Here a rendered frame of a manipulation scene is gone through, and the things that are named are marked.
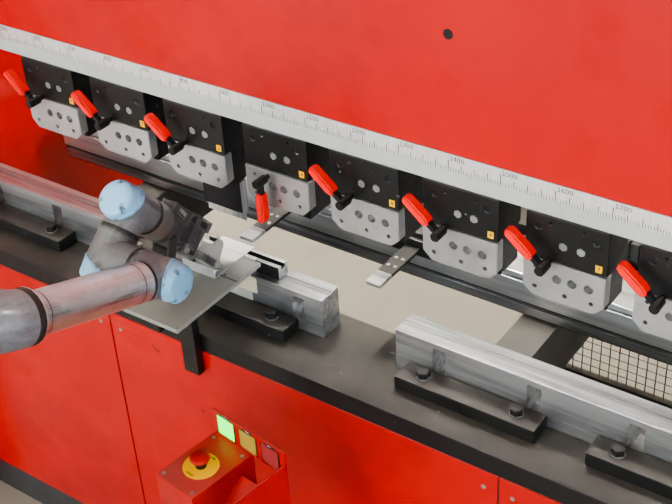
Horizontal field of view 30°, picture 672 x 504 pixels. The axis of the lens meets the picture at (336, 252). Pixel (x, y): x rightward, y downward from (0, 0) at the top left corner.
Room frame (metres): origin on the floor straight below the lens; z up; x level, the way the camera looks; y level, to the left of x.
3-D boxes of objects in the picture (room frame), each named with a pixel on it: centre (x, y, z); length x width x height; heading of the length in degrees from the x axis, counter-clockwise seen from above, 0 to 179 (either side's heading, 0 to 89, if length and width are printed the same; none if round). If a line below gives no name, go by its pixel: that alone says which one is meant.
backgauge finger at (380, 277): (2.12, -0.15, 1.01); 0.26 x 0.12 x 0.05; 143
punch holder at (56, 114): (2.44, 0.56, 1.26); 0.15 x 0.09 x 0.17; 53
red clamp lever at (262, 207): (2.04, 0.13, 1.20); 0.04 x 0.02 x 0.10; 143
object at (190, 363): (2.04, 0.33, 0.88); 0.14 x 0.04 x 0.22; 143
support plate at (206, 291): (2.07, 0.31, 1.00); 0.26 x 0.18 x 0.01; 143
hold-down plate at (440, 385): (1.78, -0.23, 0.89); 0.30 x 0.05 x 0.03; 53
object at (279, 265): (2.17, 0.19, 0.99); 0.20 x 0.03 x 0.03; 53
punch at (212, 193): (2.19, 0.22, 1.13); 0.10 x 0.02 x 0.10; 53
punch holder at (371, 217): (1.96, -0.08, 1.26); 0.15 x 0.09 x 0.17; 53
